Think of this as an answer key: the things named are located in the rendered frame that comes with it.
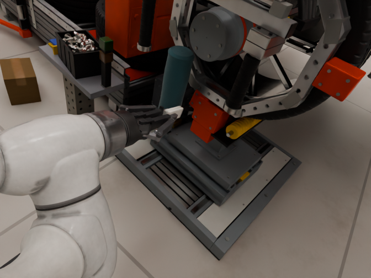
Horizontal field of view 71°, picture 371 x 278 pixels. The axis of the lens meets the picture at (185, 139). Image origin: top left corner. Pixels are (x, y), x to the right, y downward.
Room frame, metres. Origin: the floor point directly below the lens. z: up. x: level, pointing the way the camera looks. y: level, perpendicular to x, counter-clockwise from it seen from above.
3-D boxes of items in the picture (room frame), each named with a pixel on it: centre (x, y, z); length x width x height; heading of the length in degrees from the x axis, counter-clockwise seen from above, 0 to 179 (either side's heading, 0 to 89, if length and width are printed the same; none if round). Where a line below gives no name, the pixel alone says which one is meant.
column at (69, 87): (1.02, 0.58, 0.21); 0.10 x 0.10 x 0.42; 58
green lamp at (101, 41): (0.90, 0.39, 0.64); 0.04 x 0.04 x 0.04; 58
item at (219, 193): (1.01, -0.13, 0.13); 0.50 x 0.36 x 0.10; 58
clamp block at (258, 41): (0.58, -0.11, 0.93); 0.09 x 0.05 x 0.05; 148
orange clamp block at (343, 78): (0.68, -0.34, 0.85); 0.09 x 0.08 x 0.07; 58
